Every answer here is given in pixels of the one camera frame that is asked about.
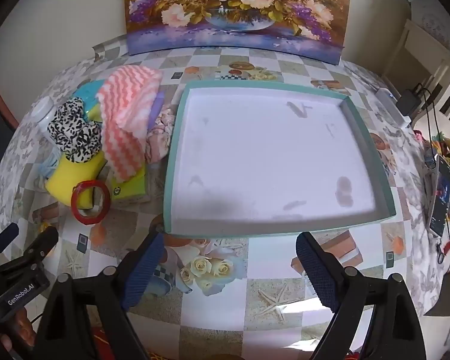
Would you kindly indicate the cream wooden shelf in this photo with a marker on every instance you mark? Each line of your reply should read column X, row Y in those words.
column 417, row 58

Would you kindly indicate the floral still life painting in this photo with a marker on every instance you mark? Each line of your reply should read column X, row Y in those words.
column 309, row 28

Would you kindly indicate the teal rimmed white tray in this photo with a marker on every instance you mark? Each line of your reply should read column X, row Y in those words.
column 264, row 158

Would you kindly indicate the blue face mask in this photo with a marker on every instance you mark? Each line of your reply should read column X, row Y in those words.
column 50, row 164

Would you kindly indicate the pink white zigzag cloth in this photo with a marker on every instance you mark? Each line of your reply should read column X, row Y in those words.
column 126, row 99

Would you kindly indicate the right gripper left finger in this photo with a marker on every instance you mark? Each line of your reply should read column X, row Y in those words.
column 141, row 267

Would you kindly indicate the black white leopard scrunchie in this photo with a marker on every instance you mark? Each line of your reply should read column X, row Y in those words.
column 79, row 140

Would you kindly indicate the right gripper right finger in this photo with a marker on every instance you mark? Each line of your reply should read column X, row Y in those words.
column 321, row 268

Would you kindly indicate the smartphone on side table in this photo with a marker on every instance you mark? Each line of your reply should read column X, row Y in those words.
column 440, row 199

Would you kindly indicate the teal plastic toy case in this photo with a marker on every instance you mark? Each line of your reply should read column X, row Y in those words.
column 87, row 93

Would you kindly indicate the red tape roll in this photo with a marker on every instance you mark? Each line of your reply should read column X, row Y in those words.
column 90, row 202

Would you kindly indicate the black power adapter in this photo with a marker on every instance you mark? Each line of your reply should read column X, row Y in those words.
column 408, row 102

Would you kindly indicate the white power strip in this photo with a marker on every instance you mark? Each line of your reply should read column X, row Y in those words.
column 390, row 103

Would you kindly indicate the yellow sponge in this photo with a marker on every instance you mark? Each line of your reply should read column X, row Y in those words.
column 68, row 174

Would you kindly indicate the white pill bottle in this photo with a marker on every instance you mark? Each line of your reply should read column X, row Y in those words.
column 43, row 113

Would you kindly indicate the green tissue pack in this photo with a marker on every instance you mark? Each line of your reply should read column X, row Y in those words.
column 134, row 190

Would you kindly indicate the purple tissue pack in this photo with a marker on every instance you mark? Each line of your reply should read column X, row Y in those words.
column 155, row 110

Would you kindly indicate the pink floral scrunchie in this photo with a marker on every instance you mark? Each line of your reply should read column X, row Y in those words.
column 159, row 137

